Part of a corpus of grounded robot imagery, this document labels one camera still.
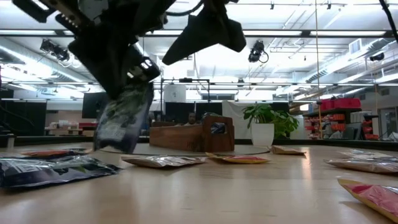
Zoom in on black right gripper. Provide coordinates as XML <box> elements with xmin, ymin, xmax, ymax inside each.
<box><xmin>161</xmin><ymin>0</ymin><xmax>248</xmax><ymax>66</ymax></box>

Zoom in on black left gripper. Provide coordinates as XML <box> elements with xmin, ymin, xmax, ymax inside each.
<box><xmin>12</xmin><ymin>0</ymin><xmax>161</xmax><ymax>100</ymax></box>

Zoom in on dark blue tea packet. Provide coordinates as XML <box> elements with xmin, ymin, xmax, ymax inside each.
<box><xmin>94</xmin><ymin>81</ymin><xmax>155</xmax><ymax>154</ymax></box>
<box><xmin>0</xmin><ymin>154</ymin><xmax>121</xmax><ymax>189</ymax></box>
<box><xmin>201</xmin><ymin>111</ymin><xmax>226</xmax><ymax>135</ymax></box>

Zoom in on orange tea packet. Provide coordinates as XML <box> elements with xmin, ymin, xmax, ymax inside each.
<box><xmin>337</xmin><ymin>178</ymin><xmax>398</xmax><ymax>223</ymax></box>
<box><xmin>21</xmin><ymin>148</ymin><xmax>90</xmax><ymax>157</ymax></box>
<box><xmin>205</xmin><ymin>151</ymin><xmax>271</xmax><ymax>165</ymax></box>

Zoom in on silver beige tea packet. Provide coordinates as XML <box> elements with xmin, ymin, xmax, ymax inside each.
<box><xmin>269</xmin><ymin>145</ymin><xmax>307</xmax><ymax>156</ymax></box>
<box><xmin>338</xmin><ymin>149</ymin><xmax>393</xmax><ymax>159</ymax></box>
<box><xmin>323</xmin><ymin>157</ymin><xmax>398</xmax><ymax>174</ymax></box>
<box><xmin>120</xmin><ymin>154</ymin><xmax>208</xmax><ymax>169</ymax></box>

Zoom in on black monitor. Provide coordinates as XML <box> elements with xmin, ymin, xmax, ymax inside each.
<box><xmin>81</xmin><ymin>91</ymin><xmax>108</xmax><ymax>119</ymax></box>

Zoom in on black partition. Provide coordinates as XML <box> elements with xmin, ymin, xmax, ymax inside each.
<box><xmin>164</xmin><ymin>101</ymin><xmax>223</xmax><ymax>124</ymax></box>

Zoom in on person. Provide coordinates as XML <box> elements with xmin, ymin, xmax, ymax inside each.
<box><xmin>183</xmin><ymin>111</ymin><xmax>203</xmax><ymax>127</ymax></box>

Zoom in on white board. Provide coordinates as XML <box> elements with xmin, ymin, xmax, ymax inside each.
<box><xmin>221</xmin><ymin>100</ymin><xmax>253</xmax><ymax>140</ymax></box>

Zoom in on black overhead light bar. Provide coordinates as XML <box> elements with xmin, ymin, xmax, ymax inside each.
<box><xmin>0</xmin><ymin>29</ymin><xmax>398</xmax><ymax>39</ymax></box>

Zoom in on green plant in white pot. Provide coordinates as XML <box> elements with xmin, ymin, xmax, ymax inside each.
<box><xmin>241</xmin><ymin>103</ymin><xmax>300</xmax><ymax>147</ymax></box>

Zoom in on round grey mat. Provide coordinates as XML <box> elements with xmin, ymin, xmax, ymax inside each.
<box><xmin>98</xmin><ymin>142</ymin><xmax>271</xmax><ymax>157</ymax></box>

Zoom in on shelf with red bins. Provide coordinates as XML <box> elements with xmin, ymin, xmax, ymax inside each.
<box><xmin>303</xmin><ymin>97</ymin><xmax>381</xmax><ymax>141</ymax></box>

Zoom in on wooden tea box with handle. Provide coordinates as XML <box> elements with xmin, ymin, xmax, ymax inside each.
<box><xmin>149</xmin><ymin>115</ymin><xmax>236</xmax><ymax>153</ymax></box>

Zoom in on black table frame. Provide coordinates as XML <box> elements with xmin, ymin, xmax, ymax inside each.
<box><xmin>0</xmin><ymin>134</ymin><xmax>398</xmax><ymax>152</ymax></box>

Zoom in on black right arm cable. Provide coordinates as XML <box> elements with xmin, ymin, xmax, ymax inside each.
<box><xmin>377</xmin><ymin>0</ymin><xmax>398</xmax><ymax>44</ymax></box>

